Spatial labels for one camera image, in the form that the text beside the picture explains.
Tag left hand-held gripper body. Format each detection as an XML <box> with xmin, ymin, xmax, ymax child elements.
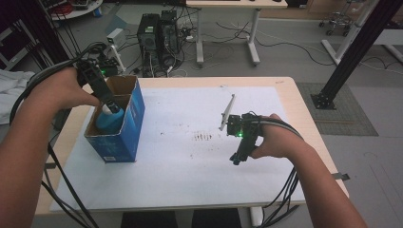
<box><xmin>75</xmin><ymin>43</ymin><xmax>127</xmax><ymax>98</ymax></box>

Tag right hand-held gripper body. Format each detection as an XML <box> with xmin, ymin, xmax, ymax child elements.
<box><xmin>218</xmin><ymin>93</ymin><xmax>264</xmax><ymax>149</ymax></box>

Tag blue pump bottle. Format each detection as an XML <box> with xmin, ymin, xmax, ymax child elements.
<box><xmin>94</xmin><ymin>104</ymin><xmax>126</xmax><ymax>136</ymax></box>

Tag blue cardboard box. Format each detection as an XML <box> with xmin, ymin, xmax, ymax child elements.
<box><xmin>84</xmin><ymin>74</ymin><xmax>146</xmax><ymax>164</ymax></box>

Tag person's right hand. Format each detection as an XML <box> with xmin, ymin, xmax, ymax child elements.
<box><xmin>248</xmin><ymin>113</ymin><xmax>310</xmax><ymax>160</ymax></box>

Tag person's left hand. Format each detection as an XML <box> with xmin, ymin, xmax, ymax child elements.
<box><xmin>27</xmin><ymin>66</ymin><xmax>103</xmax><ymax>120</ymax></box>

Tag small white device box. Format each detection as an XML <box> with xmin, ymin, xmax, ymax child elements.
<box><xmin>106</xmin><ymin>28</ymin><xmax>127</xmax><ymax>48</ymax></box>

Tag white table foot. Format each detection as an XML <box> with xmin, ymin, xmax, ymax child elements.
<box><xmin>250</xmin><ymin>207</ymin><xmax>264</xmax><ymax>228</ymax></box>

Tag black computer tower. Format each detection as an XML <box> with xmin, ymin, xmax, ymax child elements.
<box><xmin>136</xmin><ymin>12</ymin><xmax>161</xmax><ymax>61</ymax></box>
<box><xmin>158</xmin><ymin>9</ymin><xmax>182</xmax><ymax>65</ymax></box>

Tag round white table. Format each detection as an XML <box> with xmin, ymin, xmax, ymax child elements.
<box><xmin>41</xmin><ymin>0</ymin><xmax>104</xmax><ymax>22</ymax></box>

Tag person's right leg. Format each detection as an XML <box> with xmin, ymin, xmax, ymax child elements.
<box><xmin>191</xmin><ymin>208</ymin><xmax>242</xmax><ymax>228</ymax></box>

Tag person's leg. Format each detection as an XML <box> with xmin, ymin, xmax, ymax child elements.
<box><xmin>120</xmin><ymin>210</ymin><xmax>179</xmax><ymax>228</ymax></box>
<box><xmin>191</xmin><ymin>208</ymin><xmax>242</xmax><ymax>228</ymax></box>

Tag white table mat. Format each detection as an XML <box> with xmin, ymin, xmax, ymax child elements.
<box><xmin>49</xmin><ymin>85</ymin><xmax>307</xmax><ymax>213</ymax></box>

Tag white cloth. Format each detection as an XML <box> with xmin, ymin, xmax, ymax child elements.
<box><xmin>0</xmin><ymin>69</ymin><xmax>36</xmax><ymax>126</ymax></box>

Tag dark monitor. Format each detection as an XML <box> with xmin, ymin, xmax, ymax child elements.
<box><xmin>0</xmin><ymin>18</ymin><xmax>39</xmax><ymax>72</ymax></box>

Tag grey floor mat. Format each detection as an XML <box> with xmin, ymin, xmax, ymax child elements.
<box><xmin>296</xmin><ymin>82</ymin><xmax>379</xmax><ymax>137</ymax></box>

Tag person's left leg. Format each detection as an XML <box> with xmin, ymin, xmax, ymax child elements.
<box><xmin>120</xmin><ymin>210</ymin><xmax>179</xmax><ymax>228</ymax></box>

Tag white desk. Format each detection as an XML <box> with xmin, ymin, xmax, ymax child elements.
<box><xmin>184</xmin><ymin>0</ymin><xmax>289</xmax><ymax>68</ymax></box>

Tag office chair base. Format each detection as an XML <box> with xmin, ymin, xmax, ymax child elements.
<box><xmin>317</xmin><ymin>0</ymin><xmax>357</xmax><ymax>37</ymax></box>

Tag white metal stand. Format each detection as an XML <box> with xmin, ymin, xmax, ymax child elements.
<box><xmin>320</xmin><ymin>0</ymin><xmax>381</xmax><ymax>66</ymax></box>

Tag white side table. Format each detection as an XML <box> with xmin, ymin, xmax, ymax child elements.
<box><xmin>374</xmin><ymin>28</ymin><xmax>403</xmax><ymax>65</ymax></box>

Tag right gripper cable bundle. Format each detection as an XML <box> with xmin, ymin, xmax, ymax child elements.
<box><xmin>243</xmin><ymin>110</ymin><xmax>303</xmax><ymax>228</ymax></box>

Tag gripper cable bundle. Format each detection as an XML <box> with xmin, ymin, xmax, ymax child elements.
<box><xmin>243</xmin><ymin>110</ymin><xmax>303</xmax><ymax>228</ymax></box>
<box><xmin>9</xmin><ymin>41</ymin><xmax>108</xmax><ymax>228</ymax></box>

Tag left gripper cable bundle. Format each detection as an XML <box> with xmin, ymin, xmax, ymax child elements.
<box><xmin>9</xmin><ymin>41</ymin><xmax>108</xmax><ymax>228</ymax></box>

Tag black aluminium post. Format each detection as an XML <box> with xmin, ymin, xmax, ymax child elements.
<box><xmin>310</xmin><ymin>0</ymin><xmax>403</xmax><ymax>111</ymax></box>
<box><xmin>6</xmin><ymin>0</ymin><xmax>77</xmax><ymax>69</ymax></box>

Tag long black floor cable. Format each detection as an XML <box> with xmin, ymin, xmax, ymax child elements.
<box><xmin>215</xmin><ymin>21</ymin><xmax>336</xmax><ymax>67</ymax></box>

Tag grey metal bracket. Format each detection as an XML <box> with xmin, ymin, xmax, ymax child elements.
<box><xmin>331</xmin><ymin>171</ymin><xmax>351</xmax><ymax>182</ymax></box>

